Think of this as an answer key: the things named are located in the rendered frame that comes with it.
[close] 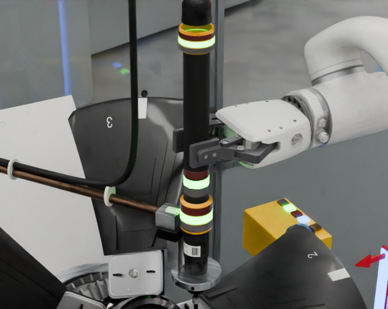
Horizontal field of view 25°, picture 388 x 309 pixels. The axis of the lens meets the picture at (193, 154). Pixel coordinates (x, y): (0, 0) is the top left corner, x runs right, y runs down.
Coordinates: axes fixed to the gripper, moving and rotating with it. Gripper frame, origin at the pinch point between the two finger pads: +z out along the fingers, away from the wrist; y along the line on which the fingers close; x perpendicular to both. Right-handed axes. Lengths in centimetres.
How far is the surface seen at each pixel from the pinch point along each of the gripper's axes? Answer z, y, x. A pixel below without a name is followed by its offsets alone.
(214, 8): -43, 70, -9
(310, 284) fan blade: -19.2, -1.8, -27.1
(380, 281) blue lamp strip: -34.8, -0.2, -33.0
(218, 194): -45, 70, -56
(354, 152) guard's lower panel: -87, 70, -55
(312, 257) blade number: -22.6, 2.6, -26.1
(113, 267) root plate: 8.2, 8.8, -21.7
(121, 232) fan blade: 6.3, 10.2, -17.3
